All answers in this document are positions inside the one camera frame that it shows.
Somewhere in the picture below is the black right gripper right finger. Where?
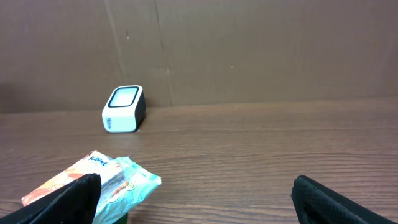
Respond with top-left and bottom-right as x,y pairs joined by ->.
291,175 -> 396,224

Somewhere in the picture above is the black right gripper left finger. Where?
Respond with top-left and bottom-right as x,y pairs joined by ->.
1,174 -> 101,224

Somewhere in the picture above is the teal Kleenex tissue pack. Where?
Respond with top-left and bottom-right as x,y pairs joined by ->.
22,151 -> 162,224

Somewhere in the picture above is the white barcode scanner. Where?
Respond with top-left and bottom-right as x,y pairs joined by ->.
101,85 -> 146,133

